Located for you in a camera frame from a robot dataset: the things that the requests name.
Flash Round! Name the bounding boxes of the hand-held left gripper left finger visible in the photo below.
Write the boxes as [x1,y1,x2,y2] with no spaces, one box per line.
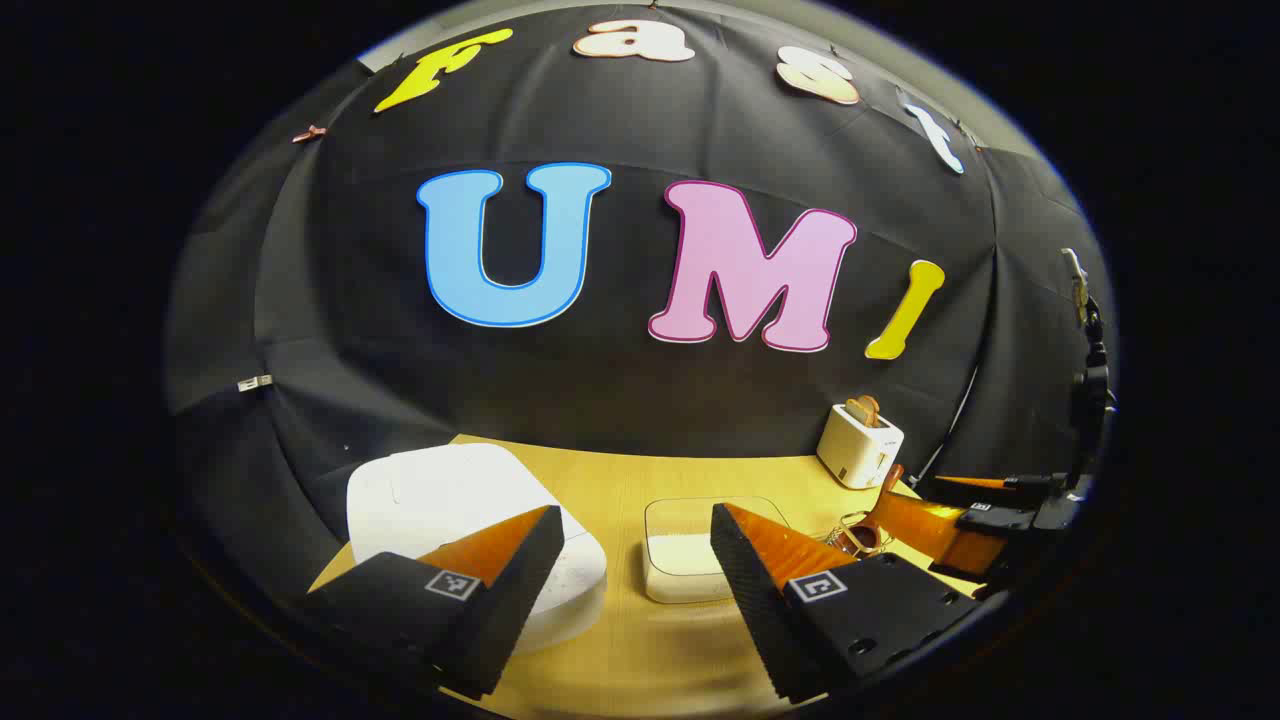
[290,505,566,701]

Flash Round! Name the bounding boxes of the black backdrop cloth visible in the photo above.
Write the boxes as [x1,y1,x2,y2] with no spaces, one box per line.
[165,5,1116,601]

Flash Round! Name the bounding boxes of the clear plastic rice box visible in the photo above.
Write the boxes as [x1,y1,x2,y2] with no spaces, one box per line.
[643,495,791,604]

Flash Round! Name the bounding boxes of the white rice cooker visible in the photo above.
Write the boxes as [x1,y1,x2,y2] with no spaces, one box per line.
[345,443,609,656]

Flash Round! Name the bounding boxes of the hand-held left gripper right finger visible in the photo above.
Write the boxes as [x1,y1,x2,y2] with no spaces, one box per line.
[710,503,986,706]

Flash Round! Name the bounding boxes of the grey backdrop cable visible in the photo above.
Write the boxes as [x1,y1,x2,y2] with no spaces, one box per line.
[915,365,981,486]

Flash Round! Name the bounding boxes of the white toaster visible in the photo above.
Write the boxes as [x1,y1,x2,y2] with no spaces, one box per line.
[817,403,905,490]

